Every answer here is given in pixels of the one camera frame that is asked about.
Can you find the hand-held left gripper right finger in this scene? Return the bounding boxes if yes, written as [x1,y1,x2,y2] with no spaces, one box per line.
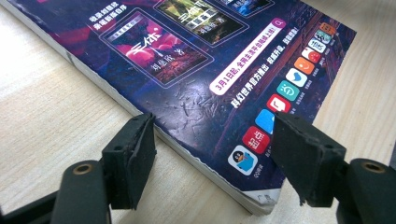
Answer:
[270,111,347,208]

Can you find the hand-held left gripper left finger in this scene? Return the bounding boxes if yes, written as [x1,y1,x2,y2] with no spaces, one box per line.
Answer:
[102,112,157,210]

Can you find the dark illustrated magazine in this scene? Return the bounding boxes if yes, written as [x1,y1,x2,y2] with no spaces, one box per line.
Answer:
[0,0,358,217]

